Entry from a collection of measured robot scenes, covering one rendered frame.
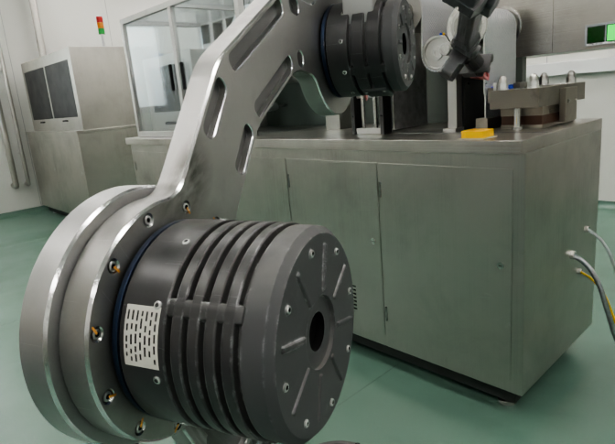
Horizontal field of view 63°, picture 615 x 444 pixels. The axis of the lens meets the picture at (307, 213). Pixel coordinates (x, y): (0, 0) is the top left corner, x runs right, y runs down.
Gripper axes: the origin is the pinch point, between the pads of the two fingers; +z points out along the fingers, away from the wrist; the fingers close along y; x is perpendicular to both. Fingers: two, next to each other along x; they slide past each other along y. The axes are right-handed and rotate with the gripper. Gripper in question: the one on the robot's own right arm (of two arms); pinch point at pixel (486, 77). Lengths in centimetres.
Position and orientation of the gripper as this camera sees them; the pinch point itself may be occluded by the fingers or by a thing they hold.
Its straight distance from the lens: 186.8
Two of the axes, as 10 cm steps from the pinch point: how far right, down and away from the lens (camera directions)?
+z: 6.5, 3.1, 6.9
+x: 3.0, -9.4, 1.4
